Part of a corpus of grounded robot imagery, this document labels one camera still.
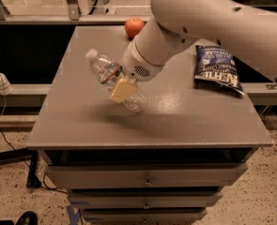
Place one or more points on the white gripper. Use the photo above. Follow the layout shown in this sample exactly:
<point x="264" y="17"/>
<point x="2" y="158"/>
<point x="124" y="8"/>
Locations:
<point x="137" y="64"/>

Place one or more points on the clear plastic water bottle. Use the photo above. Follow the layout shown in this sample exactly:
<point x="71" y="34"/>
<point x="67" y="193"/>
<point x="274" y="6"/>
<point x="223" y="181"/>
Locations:
<point x="108" y="72"/>

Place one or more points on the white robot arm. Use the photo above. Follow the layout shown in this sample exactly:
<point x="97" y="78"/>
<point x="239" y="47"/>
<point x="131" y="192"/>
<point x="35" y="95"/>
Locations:
<point x="249" y="33"/>

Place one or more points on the red apple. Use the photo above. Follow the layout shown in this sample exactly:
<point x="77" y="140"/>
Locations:
<point x="133" y="26"/>

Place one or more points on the grey drawer cabinet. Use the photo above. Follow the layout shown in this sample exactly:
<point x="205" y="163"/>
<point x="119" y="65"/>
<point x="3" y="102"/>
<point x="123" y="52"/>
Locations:
<point x="183" y="123"/>

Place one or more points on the blue kettle chips bag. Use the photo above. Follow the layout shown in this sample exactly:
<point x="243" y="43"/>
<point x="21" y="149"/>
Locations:
<point x="215" y="64"/>

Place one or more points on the top grey drawer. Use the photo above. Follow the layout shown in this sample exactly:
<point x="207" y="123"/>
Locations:
<point x="146" y="176"/>

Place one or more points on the grey drawer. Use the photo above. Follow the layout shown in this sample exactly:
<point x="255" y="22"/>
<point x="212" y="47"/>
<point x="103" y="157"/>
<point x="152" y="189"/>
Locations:
<point x="146" y="176"/>
<point x="145" y="199"/>
<point x="140" y="215"/>

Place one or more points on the middle grey drawer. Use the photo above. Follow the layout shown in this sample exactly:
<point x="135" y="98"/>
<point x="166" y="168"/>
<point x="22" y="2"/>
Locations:
<point x="145" y="199"/>

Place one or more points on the bottom grey drawer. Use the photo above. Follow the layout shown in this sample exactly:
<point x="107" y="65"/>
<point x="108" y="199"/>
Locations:
<point x="140" y="215"/>

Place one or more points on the black shoe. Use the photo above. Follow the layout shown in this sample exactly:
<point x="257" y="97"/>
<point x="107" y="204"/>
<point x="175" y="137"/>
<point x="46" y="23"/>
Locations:
<point x="28" y="218"/>

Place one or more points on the metal window rail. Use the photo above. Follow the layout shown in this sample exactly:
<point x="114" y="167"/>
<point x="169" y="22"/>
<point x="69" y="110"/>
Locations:
<point x="72" y="11"/>

